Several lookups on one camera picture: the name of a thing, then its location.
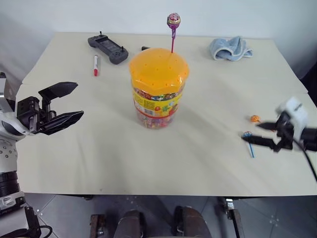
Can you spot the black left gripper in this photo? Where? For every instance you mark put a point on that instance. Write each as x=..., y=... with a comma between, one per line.
x=27, y=114

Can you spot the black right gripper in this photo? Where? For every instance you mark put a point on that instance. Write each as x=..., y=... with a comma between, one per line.
x=286, y=134

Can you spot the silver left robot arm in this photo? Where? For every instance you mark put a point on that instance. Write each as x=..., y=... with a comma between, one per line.
x=7, y=188

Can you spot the lollipop jar with orange lid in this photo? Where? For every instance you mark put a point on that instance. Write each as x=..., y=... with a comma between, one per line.
x=158, y=81

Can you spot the orange wrapped lollipop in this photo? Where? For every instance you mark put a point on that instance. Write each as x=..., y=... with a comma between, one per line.
x=254, y=118

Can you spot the blue stick lollipop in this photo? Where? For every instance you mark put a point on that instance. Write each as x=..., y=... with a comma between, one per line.
x=250, y=148

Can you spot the red and white marker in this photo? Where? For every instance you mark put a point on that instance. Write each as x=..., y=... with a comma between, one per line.
x=96, y=65

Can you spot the grey handheld remote controller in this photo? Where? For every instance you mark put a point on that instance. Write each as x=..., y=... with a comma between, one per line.
x=109, y=48

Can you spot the black table leg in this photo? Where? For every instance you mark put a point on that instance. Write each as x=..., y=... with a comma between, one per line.
x=232, y=215

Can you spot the light blue towel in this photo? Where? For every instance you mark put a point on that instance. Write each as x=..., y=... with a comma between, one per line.
x=230, y=48

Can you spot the small black object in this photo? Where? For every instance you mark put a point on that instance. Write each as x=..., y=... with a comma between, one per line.
x=145, y=47

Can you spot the beige table cover sheet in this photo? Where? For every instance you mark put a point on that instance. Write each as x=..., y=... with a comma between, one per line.
x=158, y=153

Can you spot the dark rounded shape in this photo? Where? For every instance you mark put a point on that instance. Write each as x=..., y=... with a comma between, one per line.
x=131, y=224
x=190, y=221

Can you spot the purple wrapped lollipop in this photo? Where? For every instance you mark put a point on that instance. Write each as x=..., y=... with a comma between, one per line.
x=174, y=21

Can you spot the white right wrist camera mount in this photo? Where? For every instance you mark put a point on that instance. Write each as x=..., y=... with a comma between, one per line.
x=296, y=111

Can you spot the rusty metal bracket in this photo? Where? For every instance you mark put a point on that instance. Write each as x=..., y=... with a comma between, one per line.
x=97, y=226

